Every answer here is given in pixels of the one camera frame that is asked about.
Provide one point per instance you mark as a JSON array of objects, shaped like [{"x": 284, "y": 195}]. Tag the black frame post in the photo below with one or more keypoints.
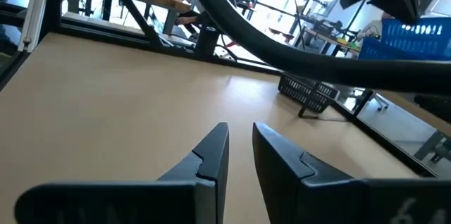
[{"x": 53, "y": 2}]

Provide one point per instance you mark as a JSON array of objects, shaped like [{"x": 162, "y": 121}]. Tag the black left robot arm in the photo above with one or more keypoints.
[{"x": 208, "y": 42}]

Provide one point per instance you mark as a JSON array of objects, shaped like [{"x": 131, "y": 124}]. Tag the black plastic slotted basket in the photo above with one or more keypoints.
[{"x": 303, "y": 92}]

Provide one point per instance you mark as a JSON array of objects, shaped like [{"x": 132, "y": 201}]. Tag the black metal shelf frame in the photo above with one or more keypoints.
[{"x": 363, "y": 102}]

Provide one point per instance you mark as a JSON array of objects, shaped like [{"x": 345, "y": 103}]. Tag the black table frame rail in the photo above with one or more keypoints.
[{"x": 105, "y": 34}]

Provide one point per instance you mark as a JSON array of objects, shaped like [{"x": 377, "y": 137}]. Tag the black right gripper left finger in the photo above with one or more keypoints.
[{"x": 197, "y": 196}]

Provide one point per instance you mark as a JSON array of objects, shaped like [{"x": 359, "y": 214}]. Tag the person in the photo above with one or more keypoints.
[
  {"x": 373, "y": 26},
  {"x": 185, "y": 20}
]

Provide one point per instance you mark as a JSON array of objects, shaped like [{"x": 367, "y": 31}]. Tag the silver aluminium extrusion post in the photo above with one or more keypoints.
[{"x": 33, "y": 16}]

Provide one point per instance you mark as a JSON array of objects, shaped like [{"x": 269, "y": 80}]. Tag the black diagonal frame brace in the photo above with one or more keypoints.
[{"x": 134, "y": 9}]

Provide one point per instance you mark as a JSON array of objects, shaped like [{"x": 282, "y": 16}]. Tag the blue plastic slotted basket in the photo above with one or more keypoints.
[
  {"x": 370, "y": 49},
  {"x": 423, "y": 44}
]

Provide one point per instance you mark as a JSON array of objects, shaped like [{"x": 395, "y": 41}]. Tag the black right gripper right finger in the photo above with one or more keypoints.
[{"x": 317, "y": 199}]

